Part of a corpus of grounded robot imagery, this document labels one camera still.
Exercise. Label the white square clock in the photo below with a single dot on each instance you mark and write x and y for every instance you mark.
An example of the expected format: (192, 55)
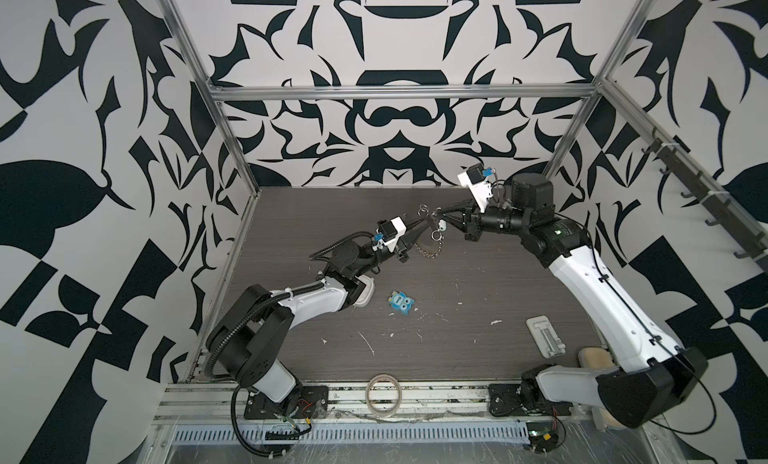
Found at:
(367, 291)

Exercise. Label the blue owl eraser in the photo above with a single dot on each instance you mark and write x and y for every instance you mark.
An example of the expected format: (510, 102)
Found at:
(401, 302)

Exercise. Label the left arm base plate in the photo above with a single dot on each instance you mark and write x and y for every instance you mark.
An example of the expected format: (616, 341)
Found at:
(303, 402)

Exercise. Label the white door latch plate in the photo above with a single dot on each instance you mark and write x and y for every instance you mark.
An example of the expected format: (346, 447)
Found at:
(546, 338)

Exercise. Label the white cable duct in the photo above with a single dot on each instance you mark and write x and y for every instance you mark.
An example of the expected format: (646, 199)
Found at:
(511, 432)

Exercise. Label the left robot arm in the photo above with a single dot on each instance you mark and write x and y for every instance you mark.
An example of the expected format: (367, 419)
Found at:
(245, 343)

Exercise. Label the clear tape roll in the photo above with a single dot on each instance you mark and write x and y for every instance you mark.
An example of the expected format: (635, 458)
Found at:
(383, 395)

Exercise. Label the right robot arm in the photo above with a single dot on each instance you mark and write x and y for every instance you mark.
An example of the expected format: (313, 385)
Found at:
(651, 372)

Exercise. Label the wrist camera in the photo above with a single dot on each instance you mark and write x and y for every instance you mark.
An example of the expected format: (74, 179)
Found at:
(477, 179)
(388, 234)

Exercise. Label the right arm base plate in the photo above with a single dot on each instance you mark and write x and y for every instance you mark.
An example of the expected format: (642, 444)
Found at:
(520, 399)

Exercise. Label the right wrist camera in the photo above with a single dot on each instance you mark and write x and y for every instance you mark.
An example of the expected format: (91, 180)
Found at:
(477, 179)

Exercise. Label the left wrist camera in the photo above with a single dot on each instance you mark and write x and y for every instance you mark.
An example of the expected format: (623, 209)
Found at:
(388, 234)

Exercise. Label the black wall hook rack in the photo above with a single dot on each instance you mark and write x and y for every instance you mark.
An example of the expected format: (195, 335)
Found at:
(701, 188)

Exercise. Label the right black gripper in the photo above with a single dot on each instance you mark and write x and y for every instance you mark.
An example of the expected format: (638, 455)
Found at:
(471, 224)

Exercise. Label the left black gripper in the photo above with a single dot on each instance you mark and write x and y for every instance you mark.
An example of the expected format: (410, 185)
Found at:
(405, 244)

